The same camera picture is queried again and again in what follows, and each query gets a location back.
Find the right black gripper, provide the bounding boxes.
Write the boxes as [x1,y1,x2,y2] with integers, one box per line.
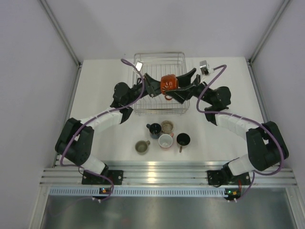
[166,68,215,106]

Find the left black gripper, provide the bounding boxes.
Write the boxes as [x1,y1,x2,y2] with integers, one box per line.
[125,73,173,105]

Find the orange cup black interior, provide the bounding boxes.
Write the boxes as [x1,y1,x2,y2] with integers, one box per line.
[160,74,178,101]

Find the dark blue cup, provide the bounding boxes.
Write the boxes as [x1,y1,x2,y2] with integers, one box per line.
[146,123,162,139]

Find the pink cup white interior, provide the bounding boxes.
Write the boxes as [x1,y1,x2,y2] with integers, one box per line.
[158,133,174,150]

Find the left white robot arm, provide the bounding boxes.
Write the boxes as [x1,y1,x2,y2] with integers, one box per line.
[55,73,162,184]

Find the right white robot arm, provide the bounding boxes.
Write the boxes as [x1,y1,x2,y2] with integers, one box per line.
[165,64,289,184]

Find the beige speckled cup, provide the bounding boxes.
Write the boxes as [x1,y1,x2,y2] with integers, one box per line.
[161,120,174,134]

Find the grey-green cup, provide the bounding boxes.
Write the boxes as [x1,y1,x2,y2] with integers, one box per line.
[135,140,151,155]

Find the metal wire dish rack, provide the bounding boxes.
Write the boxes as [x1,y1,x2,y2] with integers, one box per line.
[132,52,190,115]

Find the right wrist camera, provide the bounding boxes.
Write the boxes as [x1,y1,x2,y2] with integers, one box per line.
[199,60,210,75]

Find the black cup brown handle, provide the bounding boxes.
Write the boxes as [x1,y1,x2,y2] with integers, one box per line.
[176,133,191,153]

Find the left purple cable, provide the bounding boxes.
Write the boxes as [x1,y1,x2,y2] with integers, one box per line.
[59,58,146,201]

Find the purple cable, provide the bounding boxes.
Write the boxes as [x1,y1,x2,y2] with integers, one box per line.
[59,58,146,201]
[196,64,285,201]

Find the aluminium rail frame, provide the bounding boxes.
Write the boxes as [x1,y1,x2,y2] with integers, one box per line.
[40,161,297,188]

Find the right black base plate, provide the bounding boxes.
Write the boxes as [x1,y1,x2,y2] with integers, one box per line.
[207,170,251,187]

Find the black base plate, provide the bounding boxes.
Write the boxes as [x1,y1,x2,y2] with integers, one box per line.
[81,169,124,186]
[207,170,251,187]

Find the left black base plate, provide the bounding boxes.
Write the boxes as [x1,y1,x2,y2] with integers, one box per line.
[81,169,124,186]

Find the slotted cable duct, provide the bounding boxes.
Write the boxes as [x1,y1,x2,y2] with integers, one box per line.
[49,187,231,198]

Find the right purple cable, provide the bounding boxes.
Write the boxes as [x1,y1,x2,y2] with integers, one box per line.
[196,64,285,201]

